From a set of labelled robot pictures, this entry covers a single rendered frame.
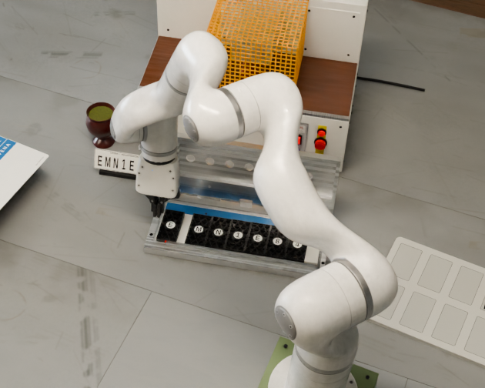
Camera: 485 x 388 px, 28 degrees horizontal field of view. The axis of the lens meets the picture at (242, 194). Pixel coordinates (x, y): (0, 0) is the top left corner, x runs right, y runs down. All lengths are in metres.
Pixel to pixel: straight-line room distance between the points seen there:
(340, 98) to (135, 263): 0.67
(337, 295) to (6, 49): 1.60
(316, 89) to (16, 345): 0.98
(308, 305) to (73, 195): 1.01
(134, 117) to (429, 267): 0.82
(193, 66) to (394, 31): 1.33
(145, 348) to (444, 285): 0.73
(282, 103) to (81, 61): 1.23
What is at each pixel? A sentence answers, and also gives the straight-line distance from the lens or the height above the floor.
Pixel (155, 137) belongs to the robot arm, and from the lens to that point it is 2.19.
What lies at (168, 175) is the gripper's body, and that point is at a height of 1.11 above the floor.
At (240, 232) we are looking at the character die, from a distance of 2.38.
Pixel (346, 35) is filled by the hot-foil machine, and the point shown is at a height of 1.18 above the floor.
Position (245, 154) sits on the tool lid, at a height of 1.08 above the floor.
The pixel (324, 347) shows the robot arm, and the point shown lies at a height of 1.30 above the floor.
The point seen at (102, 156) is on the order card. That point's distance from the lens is 2.55.
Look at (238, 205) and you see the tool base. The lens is 2.45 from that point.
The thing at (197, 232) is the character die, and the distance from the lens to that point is 2.38.
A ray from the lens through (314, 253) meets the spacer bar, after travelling 2.35.
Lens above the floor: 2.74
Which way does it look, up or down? 47 degrees down
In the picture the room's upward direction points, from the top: 3 degrees clockwise
